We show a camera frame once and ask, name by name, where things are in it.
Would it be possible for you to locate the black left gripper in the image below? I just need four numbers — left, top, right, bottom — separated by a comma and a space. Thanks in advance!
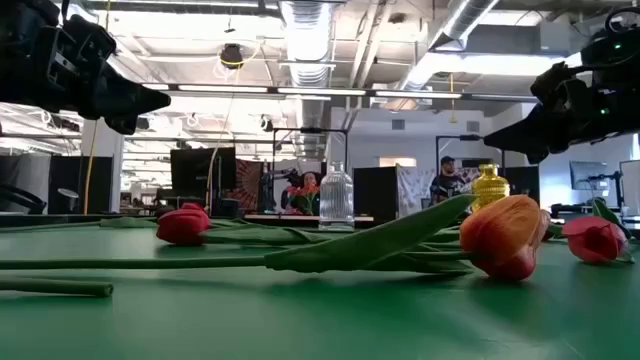
34, 24, 171, 135

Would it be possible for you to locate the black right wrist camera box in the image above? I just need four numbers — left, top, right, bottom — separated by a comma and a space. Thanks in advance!
529, 62, 586, 106

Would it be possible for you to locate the green stem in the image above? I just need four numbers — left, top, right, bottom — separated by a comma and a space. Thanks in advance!
0, 277, 115, 299

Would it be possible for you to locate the small desk lamp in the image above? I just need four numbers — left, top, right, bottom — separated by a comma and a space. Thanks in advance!
57, 187, 81, 214

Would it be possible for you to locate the thick yellow hanging cable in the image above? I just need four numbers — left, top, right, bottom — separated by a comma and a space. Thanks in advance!
82, 0, 112, 216

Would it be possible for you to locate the thin yellow hanging cable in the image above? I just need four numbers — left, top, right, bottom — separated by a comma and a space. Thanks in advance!
204, 64, 239, 211

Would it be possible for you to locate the black curved chair back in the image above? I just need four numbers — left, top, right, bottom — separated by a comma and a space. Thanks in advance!
0, 183, 47, 215

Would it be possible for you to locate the yellow glass vase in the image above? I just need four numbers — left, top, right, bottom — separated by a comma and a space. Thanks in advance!
471, 163, 511, 214

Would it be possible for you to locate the clear ribbed glass vase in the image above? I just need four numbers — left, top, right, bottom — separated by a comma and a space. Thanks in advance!
318, 160, 355, 231

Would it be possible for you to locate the red patterned tapestry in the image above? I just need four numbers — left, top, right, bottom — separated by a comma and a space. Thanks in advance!
227, 158, 265, 211

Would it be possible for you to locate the black metal stand frame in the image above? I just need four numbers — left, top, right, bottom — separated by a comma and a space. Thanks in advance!
435, 133, 506, 176
272, 127, 350, 216

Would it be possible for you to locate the background orange flower bouquet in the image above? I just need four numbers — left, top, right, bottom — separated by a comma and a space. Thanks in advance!
285, 183, 321, 216

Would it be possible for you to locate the smooth silver ceiling duct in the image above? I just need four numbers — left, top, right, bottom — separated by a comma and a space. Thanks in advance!
397, 0, 501, 94

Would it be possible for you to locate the orange tulip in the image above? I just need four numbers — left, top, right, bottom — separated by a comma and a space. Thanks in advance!
0, 193, 551, 275

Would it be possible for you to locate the white patterned cloth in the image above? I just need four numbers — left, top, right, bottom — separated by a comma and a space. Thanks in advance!
397, 166, 436, 219

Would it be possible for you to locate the person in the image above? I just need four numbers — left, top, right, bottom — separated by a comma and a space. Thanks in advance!
287, 171, 322, 216
429, 155, 469, 206

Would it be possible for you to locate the black dome ceiling camera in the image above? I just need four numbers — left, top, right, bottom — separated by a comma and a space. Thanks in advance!
219, 43, 245, 70

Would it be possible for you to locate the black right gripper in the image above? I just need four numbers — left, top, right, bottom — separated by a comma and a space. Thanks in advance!
483, 74, 640, 165

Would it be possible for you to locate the white square pillar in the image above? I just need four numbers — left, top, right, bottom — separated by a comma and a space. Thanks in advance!
81, 118, 125, 216

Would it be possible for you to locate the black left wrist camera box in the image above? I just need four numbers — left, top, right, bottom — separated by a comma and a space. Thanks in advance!
69, 13, 118, 64

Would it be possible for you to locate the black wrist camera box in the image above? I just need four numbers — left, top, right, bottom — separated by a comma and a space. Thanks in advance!
529, 62, 586, 106
69, 13, 118, 64

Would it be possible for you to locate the corrugated silver ceiling duct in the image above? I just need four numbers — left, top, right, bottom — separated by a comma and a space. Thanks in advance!
278, 0, 335, 161

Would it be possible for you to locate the long ceiling light bar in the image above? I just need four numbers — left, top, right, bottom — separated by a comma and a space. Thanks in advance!
139, 83, 539, 100

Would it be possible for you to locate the black partition panel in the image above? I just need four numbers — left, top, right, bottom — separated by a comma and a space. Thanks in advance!
48, 155, 115, 215
352, 166, 400, 222

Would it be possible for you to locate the grey monitor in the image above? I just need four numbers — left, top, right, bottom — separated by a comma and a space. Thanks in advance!
569, 160, 610, 192

